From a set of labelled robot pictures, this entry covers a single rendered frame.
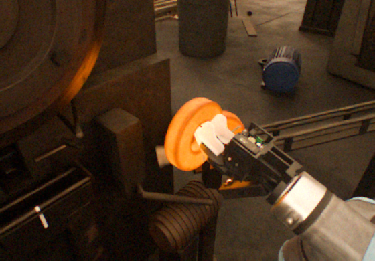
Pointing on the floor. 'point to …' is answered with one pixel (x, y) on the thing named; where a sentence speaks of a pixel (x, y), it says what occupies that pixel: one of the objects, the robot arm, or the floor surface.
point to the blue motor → (282, 70)
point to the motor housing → (183, 222)
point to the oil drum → (203, 17)
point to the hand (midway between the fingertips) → (196, 127)
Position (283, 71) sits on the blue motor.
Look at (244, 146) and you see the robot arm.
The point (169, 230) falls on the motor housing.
